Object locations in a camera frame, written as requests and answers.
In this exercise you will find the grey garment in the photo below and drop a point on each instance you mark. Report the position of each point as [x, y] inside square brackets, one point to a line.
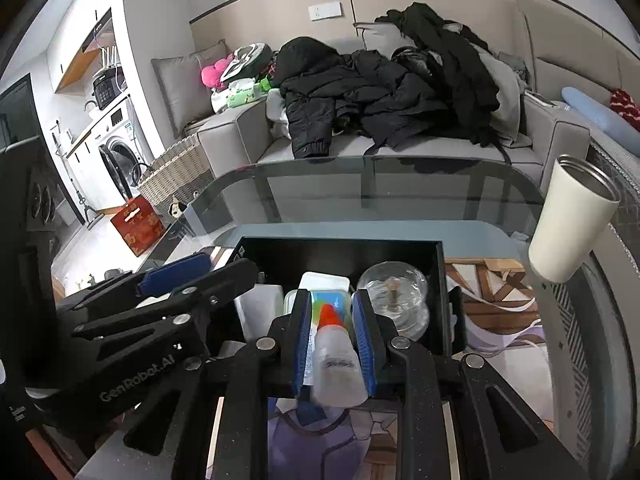
[505, 95]

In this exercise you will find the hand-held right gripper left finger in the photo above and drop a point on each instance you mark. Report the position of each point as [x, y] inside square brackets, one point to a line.
[302, 345]

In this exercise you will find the black and white bag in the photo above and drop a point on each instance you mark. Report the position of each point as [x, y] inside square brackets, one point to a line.
[247, 57]

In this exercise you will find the white wall socket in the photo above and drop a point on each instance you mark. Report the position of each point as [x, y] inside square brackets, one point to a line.
[325, 12]

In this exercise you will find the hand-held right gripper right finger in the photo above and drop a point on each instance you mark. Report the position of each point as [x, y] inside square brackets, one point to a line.
[367, 345]

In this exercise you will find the white mosquito repellent heater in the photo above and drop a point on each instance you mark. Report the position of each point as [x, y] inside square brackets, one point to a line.
[395, 285]

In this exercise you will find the white cube charger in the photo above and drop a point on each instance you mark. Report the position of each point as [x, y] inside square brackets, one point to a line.
[257, 310]

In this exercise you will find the grey sofa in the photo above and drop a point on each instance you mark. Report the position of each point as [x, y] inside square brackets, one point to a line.
[235, 135]

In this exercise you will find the red and white cloth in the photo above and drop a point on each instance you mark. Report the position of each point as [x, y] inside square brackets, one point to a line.
[625, 104]

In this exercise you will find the white garment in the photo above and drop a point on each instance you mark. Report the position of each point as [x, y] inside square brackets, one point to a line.
[277, 115]

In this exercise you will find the black garment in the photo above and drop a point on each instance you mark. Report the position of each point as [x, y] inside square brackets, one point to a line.
[450, 60]

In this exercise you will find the wicker basket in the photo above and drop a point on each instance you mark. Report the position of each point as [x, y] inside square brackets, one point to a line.
[172, 180]

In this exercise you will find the black puffer jacket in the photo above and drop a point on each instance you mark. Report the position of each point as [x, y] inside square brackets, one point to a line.
[350, 90]

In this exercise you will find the white washing machine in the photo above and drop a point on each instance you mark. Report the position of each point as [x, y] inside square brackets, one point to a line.
[117, 125]

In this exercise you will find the light blue pillow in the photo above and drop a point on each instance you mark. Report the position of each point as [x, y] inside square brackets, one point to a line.
[595, 110]

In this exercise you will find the black box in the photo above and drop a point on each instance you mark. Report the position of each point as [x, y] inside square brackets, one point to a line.
[350, 251]

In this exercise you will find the white power adapter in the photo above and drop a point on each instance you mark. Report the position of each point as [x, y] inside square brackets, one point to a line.
[325, 280]

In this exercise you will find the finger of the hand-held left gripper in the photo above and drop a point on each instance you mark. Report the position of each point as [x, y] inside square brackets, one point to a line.
[225, 277]
[170, 272]

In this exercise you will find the red gift box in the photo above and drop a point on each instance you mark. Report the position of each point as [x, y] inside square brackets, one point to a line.
[137, 225]

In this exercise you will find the blue green wipes packet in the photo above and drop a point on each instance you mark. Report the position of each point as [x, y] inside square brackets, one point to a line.
[332, 298]

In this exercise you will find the pink plush toy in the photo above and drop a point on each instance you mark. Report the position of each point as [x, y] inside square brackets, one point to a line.
[215, 74]

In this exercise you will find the grey back cushion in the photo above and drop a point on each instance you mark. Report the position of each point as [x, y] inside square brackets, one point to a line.
[185, 85]

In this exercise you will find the white tumbler cup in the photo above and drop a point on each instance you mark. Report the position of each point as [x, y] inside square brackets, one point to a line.
[570, 220]

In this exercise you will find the translucent bottle with orange cap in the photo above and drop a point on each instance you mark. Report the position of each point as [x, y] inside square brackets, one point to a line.
[335, 365]

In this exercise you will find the green wipes pack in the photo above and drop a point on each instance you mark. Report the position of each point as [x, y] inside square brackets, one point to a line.
[245, 94]

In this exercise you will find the black countertop appliance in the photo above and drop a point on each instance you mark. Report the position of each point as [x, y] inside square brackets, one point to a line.
[106, 87]

